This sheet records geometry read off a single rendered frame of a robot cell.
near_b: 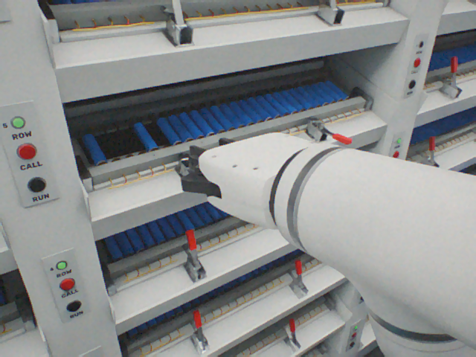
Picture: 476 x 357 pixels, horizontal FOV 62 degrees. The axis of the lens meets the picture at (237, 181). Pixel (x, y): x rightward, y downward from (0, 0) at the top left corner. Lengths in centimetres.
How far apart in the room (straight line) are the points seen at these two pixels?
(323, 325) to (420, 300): 98
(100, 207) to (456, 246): 46
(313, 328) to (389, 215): 97
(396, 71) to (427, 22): 10
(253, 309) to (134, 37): 64
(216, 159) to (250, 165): 4
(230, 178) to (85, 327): 42
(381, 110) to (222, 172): 59
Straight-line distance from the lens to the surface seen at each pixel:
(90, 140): 64
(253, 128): 69
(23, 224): 54
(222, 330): 90
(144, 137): 64
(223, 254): 76
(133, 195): 58
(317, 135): 73
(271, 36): 60
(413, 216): 22
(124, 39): 53
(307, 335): 116
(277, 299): 96
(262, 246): 79
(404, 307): 24
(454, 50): 129
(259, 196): 29
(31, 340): 70
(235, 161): 33
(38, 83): 47
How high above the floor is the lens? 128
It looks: 31 degrees down
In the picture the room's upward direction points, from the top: straight up
